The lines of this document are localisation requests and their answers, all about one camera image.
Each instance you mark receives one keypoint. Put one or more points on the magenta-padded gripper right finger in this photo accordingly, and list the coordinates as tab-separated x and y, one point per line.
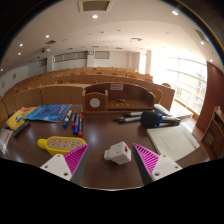
147	160

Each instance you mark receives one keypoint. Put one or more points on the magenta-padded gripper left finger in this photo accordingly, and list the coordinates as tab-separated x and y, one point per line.
76	159

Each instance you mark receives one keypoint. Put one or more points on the white charger block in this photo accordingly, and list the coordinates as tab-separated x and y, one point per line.
118	154

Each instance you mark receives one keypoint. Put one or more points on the yellow power strip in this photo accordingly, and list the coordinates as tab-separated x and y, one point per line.
56	145

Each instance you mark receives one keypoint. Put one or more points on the white notebook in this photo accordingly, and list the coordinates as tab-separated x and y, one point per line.
173	141

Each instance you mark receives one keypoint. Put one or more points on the red marker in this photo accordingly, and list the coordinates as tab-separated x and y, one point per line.
73	119
80	125

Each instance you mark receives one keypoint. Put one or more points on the black handheld microphone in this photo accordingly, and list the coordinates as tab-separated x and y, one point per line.
150	119

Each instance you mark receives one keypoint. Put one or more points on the black marker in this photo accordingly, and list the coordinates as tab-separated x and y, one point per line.
128	119
133	114

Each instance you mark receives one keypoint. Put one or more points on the blue booklet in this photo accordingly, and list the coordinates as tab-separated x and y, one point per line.
50	112

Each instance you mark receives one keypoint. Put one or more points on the black remote control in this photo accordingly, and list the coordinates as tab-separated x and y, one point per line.
20	129

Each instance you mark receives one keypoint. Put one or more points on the wooden desk organizer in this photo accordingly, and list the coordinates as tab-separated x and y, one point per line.
133	96

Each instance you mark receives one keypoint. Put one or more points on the yellow book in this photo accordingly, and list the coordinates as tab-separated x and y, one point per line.
18	118

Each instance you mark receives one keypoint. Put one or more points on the wooden shelf unit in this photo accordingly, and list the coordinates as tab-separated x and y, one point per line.
215	133

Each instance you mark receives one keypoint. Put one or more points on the rows of wooden lecture seats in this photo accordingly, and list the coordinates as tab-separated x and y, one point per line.
66	78

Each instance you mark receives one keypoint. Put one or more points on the large window with railing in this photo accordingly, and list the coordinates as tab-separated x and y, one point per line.
186	83

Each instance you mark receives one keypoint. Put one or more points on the black gooseneck microphone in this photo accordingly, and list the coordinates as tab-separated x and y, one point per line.
4	106

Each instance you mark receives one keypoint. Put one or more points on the ceiling projector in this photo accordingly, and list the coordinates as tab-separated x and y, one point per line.
46	49

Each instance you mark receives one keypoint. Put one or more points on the small ceiling vent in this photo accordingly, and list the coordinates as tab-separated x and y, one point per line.
201	35

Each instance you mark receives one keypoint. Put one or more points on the round ceiling lights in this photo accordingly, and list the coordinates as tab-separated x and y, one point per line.
95	16

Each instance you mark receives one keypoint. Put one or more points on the large square ceiling vent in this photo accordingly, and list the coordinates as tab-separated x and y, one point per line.
95	5

